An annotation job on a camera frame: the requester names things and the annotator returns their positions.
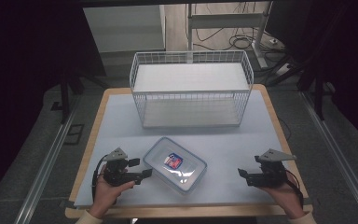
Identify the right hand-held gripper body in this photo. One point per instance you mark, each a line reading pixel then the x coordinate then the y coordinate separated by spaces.
pixel 272 175

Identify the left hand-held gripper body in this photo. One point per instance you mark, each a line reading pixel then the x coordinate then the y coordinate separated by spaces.
pixel 118 174

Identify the clear plastic food container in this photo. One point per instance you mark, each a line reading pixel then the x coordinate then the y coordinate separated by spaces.
pixel 175 165

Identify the person's left hand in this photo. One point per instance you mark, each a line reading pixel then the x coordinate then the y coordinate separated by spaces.
pixel 107 194

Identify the person's right hand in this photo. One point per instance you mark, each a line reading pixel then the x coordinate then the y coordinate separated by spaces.
pixel 287 196

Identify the pale blue table mat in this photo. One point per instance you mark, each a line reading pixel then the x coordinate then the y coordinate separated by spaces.
pixel 223 149

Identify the white power strip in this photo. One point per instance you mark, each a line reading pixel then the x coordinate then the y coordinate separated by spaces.
pixel 283 69

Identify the black metal stand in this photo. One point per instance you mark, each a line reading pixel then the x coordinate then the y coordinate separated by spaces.
pixel 313 81
pixel 70 90

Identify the dark curtain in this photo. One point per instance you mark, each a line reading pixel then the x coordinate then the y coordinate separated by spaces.
pixel 18 62
pixel 351 62

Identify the grey cabinet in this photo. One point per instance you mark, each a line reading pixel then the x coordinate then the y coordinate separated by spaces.
pixel 124 28

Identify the aluminium floor rail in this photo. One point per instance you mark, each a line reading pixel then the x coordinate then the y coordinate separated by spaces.
pixel 338 155
pixel 48 161

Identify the white metal desk frame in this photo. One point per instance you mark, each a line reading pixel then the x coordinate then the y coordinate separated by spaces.
pixel 227 20

